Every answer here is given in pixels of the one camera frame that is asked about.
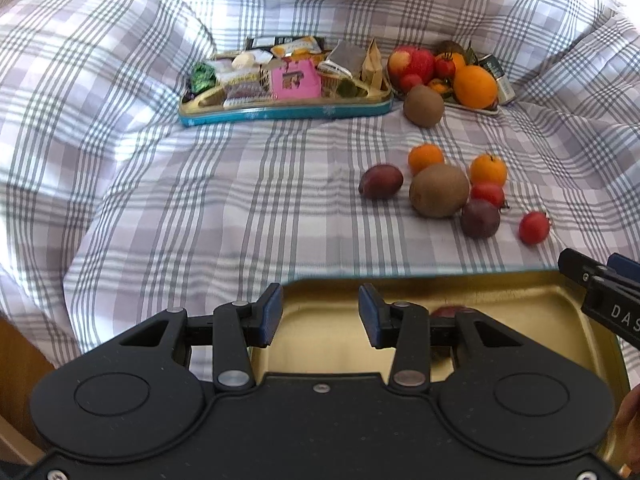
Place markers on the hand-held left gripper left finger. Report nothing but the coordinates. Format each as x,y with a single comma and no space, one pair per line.
274,312

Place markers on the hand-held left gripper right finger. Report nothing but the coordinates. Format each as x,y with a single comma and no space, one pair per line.
368,317

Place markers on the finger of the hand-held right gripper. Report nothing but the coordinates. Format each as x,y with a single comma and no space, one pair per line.
577,265
625,267

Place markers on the small red tomato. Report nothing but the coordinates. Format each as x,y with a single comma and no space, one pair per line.
534,227
487,194
449,311
411,81

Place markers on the gold tin tray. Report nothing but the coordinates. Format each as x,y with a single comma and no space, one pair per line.
525,320

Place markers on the dark purple passion fruit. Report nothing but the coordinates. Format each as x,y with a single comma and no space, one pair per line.
480,217

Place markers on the mandarin with stem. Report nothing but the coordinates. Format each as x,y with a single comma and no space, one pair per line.
488,169

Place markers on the dark red plum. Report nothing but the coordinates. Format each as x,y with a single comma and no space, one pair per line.
381,180

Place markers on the large brown kiwi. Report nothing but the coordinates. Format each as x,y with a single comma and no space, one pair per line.
439,190

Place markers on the small mandarin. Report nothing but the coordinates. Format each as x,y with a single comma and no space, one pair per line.
440,87
426,157

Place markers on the person's right hand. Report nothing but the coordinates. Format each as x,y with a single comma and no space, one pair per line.
629,420

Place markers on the plaid blanket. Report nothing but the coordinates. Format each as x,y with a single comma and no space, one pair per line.
200,200

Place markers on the pale green plate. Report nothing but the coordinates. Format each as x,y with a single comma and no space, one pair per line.
470,110

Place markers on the blue tin tray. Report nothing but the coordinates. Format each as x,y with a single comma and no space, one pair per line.
280,112

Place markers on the green drink can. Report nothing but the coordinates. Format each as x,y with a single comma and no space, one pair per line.
495,77

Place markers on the large orange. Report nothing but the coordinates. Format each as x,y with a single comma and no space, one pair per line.
475,86

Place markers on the clear snack packet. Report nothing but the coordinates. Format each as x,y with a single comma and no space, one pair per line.
242,89

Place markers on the pink snack packet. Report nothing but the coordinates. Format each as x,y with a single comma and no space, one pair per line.
294,80

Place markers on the orange with leaves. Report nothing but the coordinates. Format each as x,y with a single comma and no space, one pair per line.
459,59

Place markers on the red tomato with stem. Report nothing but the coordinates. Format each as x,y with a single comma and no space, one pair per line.
445,66

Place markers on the green candy wrapper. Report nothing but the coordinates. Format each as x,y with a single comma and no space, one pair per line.
202,76

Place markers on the brown paper packet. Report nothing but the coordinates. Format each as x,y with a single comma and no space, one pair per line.
372,65

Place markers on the white candy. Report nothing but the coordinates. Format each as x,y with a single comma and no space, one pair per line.
243,61

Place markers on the silver foil packet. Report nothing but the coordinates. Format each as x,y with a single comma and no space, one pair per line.
345,57

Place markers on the red apple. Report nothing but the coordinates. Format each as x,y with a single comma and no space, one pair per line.
412,60

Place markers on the orange snack bar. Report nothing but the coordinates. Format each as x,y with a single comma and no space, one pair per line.
296,46

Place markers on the black snack packet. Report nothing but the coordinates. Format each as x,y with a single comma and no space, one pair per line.
265,41

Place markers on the wooden bed frame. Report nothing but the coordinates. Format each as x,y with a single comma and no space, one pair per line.
20,360

